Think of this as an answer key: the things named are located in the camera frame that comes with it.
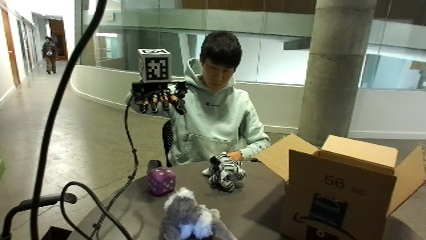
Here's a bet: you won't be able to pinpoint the the person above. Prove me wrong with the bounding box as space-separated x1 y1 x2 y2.
126 30 272 168

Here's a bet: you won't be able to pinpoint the white marker cube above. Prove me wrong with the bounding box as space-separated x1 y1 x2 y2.
138 48 174 84

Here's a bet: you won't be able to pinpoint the black office chair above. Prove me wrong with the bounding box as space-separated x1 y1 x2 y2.
147 119 176 173

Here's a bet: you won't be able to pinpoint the zebra plush toy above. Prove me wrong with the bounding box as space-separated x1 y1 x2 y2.
202 151 248 193

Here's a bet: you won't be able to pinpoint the purple plush dice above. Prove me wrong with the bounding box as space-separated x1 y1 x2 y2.
147 166 178 197

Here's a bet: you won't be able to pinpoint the glass balustrade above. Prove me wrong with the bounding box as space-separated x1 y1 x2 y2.
74 0 426 91

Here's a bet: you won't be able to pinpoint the grey white plush toy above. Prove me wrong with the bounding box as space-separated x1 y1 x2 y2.
160 186 224 240

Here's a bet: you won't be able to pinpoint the concrete column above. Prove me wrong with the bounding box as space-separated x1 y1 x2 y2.
297 0 379 147

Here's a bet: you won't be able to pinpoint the wooden door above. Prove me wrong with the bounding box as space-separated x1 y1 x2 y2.
0 6 23 88

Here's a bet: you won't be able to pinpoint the small black box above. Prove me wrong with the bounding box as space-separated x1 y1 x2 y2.
42 225 74 240

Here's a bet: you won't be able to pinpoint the open cardboard box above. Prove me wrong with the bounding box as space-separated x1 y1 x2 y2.
254 133 426 240

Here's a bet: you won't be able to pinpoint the thin black glove cable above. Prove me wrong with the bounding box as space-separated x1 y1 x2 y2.
87 99 142 238

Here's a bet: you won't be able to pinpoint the thick black cable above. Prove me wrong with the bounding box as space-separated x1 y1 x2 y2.
29 0 110 240

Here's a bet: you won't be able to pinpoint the looped black cable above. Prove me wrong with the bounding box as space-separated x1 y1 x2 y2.
59 181 136 240

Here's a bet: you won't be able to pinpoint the black curved handle bar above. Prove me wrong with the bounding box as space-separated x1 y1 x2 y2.
0 192 79 240

